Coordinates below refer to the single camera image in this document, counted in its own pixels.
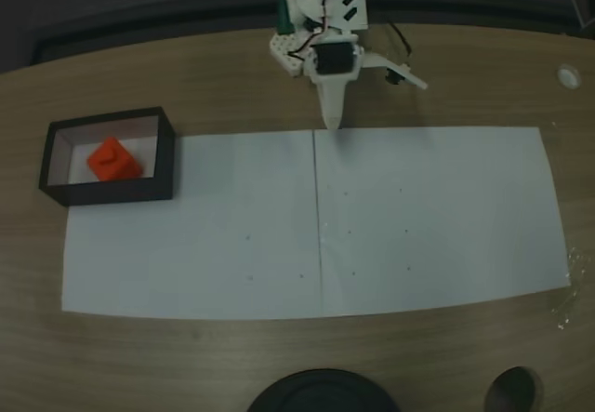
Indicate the orange cube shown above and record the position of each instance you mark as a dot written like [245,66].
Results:
[114,161]

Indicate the brown box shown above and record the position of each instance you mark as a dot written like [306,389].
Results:
[107,195]

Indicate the black round-base stand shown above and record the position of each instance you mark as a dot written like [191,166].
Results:
[321,391]

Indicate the green table clamp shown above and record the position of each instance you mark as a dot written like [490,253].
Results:
[284,19]

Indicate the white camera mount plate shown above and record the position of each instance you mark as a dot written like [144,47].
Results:
[395,67]

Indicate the white paper sheet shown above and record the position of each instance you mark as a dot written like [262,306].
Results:
[195,226]
[441,216]

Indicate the small white round cap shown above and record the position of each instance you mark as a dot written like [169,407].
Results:
[569,76]

